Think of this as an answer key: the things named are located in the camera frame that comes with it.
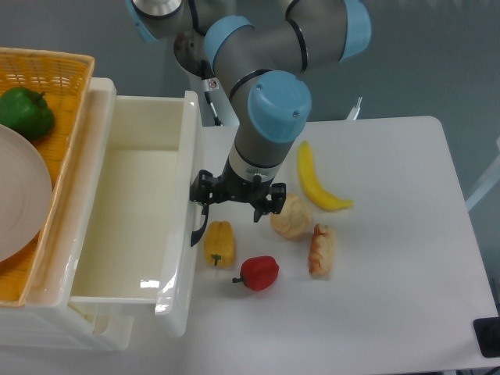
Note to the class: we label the white frame leg right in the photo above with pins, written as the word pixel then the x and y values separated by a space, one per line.
pixel 484 183

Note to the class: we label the pink round plate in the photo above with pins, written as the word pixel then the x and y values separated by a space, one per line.
pixel 26 192

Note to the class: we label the yellow bell pepper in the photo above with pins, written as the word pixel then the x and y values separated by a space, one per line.
pixel 219 244

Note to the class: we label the round bread roll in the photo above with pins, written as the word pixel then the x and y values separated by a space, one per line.
pixel 294 218

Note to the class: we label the white drawer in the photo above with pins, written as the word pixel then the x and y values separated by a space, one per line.
pixel 104 331
pixel 137 255

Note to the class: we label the red bell pepper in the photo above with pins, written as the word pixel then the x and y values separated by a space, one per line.
pixel 258 273

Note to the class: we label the black device at table edge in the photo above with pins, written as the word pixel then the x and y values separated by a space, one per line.
pixel 487 334

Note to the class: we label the yellow woven basket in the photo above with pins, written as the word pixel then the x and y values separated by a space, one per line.
pixel 65 79

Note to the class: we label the green bell pepper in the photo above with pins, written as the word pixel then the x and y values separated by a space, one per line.
pixel 27 113

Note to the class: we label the yellow banana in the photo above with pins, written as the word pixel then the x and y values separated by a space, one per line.
pixel 311 185

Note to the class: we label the black top drawer handle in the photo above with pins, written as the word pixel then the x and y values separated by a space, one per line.
pixel 196 235

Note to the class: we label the white plastic drawer cabinet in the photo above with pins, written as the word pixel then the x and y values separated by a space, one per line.
pixel 48 319

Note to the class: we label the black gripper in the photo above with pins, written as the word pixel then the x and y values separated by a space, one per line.
pixel 266 198

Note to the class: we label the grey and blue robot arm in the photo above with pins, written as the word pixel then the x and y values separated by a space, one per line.
pixel 259 72

